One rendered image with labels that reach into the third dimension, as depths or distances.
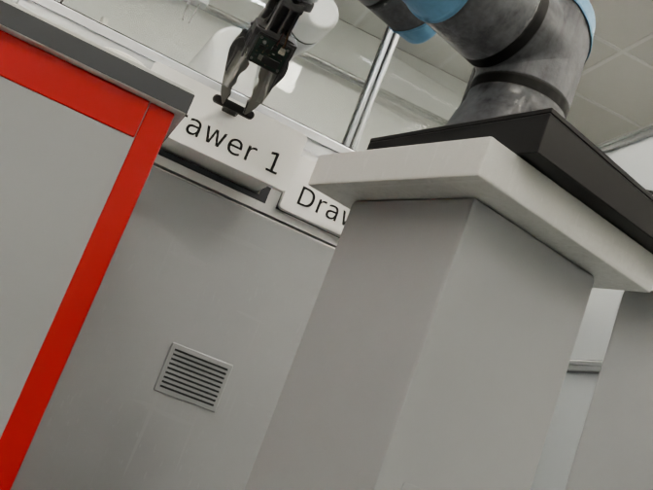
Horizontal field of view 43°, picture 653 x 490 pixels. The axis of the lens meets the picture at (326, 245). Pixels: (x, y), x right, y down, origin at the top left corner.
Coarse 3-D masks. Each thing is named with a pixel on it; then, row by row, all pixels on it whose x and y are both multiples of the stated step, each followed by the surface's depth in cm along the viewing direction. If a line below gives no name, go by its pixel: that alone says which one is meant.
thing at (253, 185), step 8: (168, 144) 146; (176, 144) 145; (168, 152) 152; (176, 152) 150; (184, 152) 148; (192, 152) 145; (192, 160) 151; (200, 160) 149; (208, 160) 147; (208, 168) 153; (216, 168) 151; (224, 168) 148; (224, 176) 154; (232, 176) 152; (240, 176) 150; (240, 184) 155; (248, 184) 153; (256, 184) 151
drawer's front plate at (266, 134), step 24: (168, 72) 137; (216, 120) 139; (240, 120) 141; (264, 120) 142; (192, 144) 137; (264, 144) 142; (288, 144) 143; (240, 168) 140; (264, 168) 141; (288, 168) 143
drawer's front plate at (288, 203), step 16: (304, 160) 157; (304, 176) 157; (288, 192) 155; (304, 192) 156; (320, 192) 158; (288, 208) 155; (304, 208) 156; (320, 208) 157; (320, 224) 157; (336, 224) 158
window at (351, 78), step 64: (64, 0) 147; (128, 0) 151; (192, 0) 155; (256, 0) 160; (320, 0) 164; (192, 64) 154; (256, 64) 159; (320, 64) 163; (384, 64) 168; (448, 64) 173; (320, 128) 162; (384, 128) 167
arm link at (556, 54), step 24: (552, 0) 90; (576, 0) 92; (552, 24) 90; (576, 24) 92; (528, 48) 90; (552, 48) 90; (576, 48) 92; (480, 72) 94; (528, 72) 90; (552, 72) 90; (576, 72) 93
